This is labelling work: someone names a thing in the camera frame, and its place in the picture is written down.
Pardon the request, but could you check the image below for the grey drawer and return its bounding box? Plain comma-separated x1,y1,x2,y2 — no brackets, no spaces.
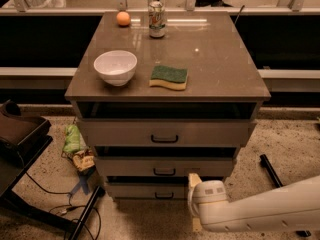
106,183,190,200
94,157,233,177
77,119,256,147

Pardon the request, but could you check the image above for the white bowl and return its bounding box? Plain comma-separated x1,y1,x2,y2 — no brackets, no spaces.
93,50,137,86

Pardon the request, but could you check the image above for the yellow snack bag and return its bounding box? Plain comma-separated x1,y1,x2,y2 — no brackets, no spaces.
72,149,95,172

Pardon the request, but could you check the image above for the black chair with stand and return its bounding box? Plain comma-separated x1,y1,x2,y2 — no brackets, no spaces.
0,100,105,240

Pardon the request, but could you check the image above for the green yellow sponge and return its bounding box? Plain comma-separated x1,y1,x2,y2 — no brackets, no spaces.
149,65,188,91

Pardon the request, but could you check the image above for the soda can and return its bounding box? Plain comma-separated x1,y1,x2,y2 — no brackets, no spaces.
149,0,166,38

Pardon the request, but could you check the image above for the grey drawer cabinet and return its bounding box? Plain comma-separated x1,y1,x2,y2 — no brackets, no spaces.
66,12,270,188

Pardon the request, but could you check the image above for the blue tape on floor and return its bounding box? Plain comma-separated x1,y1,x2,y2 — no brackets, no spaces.
68,175,90,197

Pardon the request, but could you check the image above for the black floor stand bar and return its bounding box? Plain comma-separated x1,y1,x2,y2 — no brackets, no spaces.
260,154,311,238

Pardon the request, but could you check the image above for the orange ball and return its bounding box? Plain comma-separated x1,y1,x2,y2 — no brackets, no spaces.
116,11,131,27

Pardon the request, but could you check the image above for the black cable on floor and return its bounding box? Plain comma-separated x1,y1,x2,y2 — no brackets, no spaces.
25,172,102,240

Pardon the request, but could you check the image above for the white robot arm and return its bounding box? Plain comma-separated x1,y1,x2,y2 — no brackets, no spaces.
188,173,320,232

